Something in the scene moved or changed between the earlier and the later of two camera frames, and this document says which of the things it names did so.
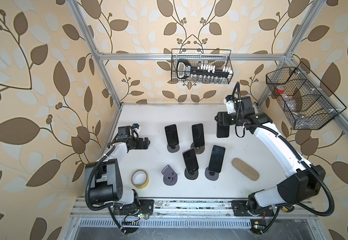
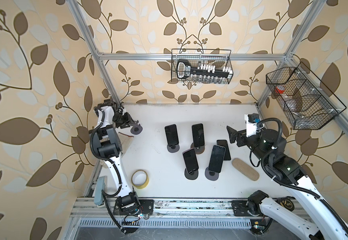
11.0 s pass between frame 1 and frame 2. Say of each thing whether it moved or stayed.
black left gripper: moved
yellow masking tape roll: stayed
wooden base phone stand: stayed
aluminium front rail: stayed
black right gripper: moved
